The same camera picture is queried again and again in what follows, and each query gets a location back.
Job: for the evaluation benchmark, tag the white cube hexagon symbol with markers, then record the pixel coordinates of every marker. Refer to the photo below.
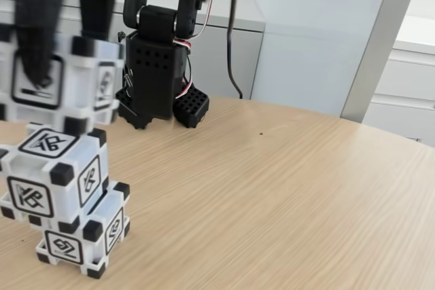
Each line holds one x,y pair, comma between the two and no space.
95,252

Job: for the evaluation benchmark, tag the white cube zigzag symbol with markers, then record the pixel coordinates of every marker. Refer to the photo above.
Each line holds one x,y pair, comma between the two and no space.
81,83

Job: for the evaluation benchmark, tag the grey metal pillar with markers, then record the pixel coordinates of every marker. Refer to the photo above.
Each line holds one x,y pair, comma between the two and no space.
374,55

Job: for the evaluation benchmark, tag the small black cabinet key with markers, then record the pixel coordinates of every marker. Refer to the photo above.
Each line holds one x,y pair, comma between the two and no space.
120,36

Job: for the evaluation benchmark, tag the black round table clamp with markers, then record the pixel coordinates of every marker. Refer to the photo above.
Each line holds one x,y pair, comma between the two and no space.
128,83

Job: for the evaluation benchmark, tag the white cube crossed symbol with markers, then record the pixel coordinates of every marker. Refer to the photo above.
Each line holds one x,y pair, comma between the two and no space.
61,198

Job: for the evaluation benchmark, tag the white drawer cabinet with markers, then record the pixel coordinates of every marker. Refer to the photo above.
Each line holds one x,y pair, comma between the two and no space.
408,79

